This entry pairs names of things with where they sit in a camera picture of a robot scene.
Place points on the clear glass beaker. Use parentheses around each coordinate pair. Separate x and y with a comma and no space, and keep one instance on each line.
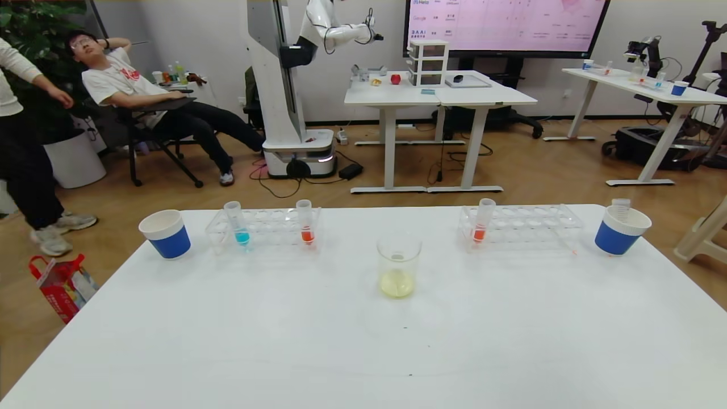
(398,281)

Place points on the large wall display screen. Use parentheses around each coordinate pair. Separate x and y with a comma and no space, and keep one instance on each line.
(511,28)

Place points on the long white lab desk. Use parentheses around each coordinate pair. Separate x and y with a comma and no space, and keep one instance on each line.
(653,91)

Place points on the clear graduated plastic test tube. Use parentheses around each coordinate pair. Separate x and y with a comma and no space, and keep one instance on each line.
(621,207)
(307,234)

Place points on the white pedestal robot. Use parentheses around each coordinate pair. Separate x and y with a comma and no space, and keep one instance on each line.
(278,113)

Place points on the clear acrylic test tube rack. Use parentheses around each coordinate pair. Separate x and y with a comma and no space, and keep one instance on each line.
(519,227)
(272,234)

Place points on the large green leafy plant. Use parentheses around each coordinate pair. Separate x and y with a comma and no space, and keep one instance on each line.
(40,23)

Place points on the red gift bag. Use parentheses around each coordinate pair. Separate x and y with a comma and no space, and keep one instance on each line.
(62,292)

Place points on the white power strip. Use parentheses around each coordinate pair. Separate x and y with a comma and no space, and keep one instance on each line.
(341,136)

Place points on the seated person in white t-shirt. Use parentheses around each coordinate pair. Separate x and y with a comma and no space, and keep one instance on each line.
(130,85)

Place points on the white standing desk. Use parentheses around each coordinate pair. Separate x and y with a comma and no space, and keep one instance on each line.
(488,97)
(392,94)

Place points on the black tripod stand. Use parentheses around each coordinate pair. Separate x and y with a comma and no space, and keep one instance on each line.
(707,45)

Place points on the person in white sweater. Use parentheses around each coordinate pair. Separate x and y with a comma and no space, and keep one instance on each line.
(23,142)

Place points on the grey flat tray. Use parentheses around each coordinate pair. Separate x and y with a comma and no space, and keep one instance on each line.
(467,82)

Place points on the black power adapter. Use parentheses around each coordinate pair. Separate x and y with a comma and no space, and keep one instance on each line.
(350,170)

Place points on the black office chair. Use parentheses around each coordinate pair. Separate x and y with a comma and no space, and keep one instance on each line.
(142,122)

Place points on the white plant pot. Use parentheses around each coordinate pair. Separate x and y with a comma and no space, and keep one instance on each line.
(76,165)

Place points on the test tube with red liquid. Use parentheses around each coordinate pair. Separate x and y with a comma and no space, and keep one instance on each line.
(480,233)

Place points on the black laptop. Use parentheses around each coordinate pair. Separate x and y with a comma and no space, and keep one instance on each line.
(170,103)

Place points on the black display stand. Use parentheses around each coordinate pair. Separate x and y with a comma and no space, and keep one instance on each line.
(505,116)

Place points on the grey desk container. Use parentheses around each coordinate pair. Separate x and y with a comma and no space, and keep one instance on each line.
(369,71)

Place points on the blue white paper cup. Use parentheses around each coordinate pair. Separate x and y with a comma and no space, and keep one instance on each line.
(169,244)
(614,241)

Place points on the green drink bottle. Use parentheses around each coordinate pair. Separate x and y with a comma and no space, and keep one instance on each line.
(180,72)

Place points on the black wheeled robot base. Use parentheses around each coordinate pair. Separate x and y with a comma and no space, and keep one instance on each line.
(647,147)

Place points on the test tube with blue liquid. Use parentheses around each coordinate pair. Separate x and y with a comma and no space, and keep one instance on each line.
(241,236)

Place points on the small white cup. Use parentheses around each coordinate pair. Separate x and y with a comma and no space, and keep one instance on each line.
(158,76)

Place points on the white drawer organiser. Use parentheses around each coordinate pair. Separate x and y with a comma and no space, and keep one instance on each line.
(427,63)

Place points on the black background robot arm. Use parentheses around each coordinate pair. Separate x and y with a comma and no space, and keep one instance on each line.
(647,51)

